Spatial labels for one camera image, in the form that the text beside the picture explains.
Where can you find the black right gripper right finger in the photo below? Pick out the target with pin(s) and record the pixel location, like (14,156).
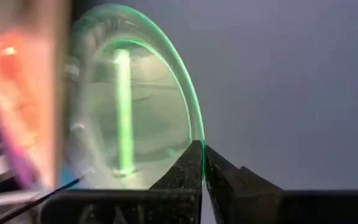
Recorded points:
(235,193)

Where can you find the orange transparent plate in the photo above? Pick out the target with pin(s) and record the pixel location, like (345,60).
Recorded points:
(17,77)

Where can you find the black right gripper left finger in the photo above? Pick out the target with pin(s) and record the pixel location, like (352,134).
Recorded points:
(188,174)

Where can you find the green transparent plate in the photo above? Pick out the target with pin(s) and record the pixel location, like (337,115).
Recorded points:
(154,93)

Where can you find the purple plate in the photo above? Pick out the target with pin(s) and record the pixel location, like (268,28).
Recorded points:
(20,161)

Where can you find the cyan transparent plate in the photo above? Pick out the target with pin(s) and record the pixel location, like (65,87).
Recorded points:
(70,177)

